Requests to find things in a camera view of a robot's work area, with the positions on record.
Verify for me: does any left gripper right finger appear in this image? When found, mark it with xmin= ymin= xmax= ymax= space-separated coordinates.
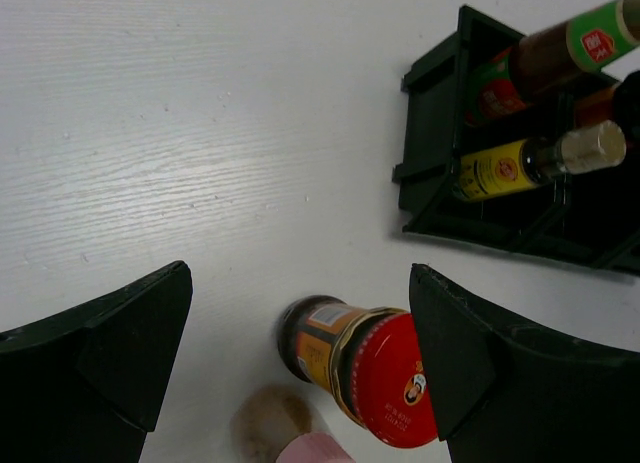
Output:
xmin=409 ymin=264 xmax=639 ymax=462

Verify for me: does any pink-lid spice bottle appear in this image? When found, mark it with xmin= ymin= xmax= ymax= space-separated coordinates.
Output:
xmin=231 ymin=384 xmax=353 ymax=463

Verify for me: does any yellow-label small bottle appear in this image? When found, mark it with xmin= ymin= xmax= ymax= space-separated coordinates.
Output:
xmin=452 ymin=120 xmax=627 ymax=202

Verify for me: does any red-label sauce bottle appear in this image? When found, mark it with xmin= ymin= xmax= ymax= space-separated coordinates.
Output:
xmin=464 ymin=0 xmax=640 ymax=128

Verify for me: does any red-lid sauce jar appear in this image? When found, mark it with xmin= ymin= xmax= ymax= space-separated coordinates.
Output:
xmin=276 ymin=295 xmax=438 ymax=449

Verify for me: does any black three-compartment tray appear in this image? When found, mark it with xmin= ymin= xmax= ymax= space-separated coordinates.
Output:
xmin=393 ymin=0 xmax=639 ymax=274

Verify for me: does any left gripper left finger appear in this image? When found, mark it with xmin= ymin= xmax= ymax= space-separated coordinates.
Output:
xmin=1 ymin=261 xmax=193 ymax=462

